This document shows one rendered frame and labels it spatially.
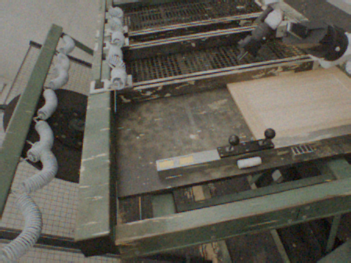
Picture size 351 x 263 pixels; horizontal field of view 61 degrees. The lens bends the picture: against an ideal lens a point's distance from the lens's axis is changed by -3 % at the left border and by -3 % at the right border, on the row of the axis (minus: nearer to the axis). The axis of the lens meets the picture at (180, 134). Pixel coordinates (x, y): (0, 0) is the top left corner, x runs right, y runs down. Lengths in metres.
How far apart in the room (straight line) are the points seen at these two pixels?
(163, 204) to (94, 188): 0.24
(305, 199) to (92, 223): 0.62
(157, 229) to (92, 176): 0.28
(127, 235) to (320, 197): 0.58
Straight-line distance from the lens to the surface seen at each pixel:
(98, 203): 0.95
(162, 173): 1.07
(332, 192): 1.03
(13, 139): 1.63
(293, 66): 1.59
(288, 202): 0.97
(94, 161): 1.07
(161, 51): 1.83
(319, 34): 0.83
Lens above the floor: 2.10
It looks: 26 degrees down
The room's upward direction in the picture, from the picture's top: 71 degrees counter-clockwise
